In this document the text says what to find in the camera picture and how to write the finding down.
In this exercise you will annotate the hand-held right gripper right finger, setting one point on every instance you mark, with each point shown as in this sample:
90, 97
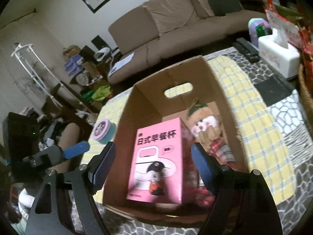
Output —
203, 169

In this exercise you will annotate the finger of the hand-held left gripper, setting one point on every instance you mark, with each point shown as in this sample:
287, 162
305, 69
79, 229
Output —
75, 149

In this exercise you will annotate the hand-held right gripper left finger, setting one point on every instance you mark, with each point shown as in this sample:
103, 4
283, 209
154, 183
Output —
105, 166

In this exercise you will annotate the pink printed carton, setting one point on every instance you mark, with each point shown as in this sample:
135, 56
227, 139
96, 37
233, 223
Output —
156, 137

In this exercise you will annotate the brown cardboard box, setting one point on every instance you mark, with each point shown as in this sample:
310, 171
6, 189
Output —
146, 98

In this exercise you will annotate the person's left hand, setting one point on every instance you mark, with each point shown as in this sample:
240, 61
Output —
24, 200

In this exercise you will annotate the round purple teal tin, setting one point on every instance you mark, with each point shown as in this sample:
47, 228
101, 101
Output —
102, 128

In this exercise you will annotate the snowman plush doll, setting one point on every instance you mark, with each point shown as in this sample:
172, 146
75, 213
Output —
204, 127

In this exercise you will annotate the bright green cloth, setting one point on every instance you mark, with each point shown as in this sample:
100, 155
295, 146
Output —
100, 93

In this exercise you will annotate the yellow checkered cloth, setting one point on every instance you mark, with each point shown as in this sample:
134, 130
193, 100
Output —
256, 127

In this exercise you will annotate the stack of blue boxes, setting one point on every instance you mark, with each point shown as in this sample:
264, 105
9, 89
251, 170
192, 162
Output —
73, 64

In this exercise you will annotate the white coat rack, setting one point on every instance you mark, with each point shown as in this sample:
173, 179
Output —
24, 46

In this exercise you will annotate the grey pebble-patterned tablecloth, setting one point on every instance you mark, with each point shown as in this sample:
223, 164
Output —
300, 176

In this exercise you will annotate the white paper sheet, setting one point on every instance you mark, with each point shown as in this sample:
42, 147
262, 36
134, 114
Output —
122, 62

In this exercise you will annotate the white small appliance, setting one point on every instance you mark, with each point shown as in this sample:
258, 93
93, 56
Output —
102, 53

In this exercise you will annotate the tan bag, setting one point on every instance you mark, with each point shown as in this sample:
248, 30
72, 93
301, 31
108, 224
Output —
71, 50

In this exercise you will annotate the black square pad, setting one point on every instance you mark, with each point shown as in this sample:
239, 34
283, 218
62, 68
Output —
273, 90

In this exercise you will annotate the black box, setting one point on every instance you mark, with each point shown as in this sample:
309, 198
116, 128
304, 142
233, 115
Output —
100, 42

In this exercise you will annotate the black remote control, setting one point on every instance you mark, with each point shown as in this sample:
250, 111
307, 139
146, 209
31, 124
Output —
247, 50

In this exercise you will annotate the wicker basket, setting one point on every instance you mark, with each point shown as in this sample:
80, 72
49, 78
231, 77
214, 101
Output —
305, 90

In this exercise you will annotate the brown sofa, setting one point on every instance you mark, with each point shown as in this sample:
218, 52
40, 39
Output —
171, 41

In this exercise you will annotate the white tissue box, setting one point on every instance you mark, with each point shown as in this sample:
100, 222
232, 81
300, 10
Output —
276, 53

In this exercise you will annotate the purple plastic container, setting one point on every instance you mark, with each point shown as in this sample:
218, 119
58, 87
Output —
254, 29

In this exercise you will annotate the dark cushion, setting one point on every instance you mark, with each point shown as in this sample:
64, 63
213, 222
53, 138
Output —
225, 5

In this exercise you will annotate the pile of red packets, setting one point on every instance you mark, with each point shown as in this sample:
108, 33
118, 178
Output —
288, 22

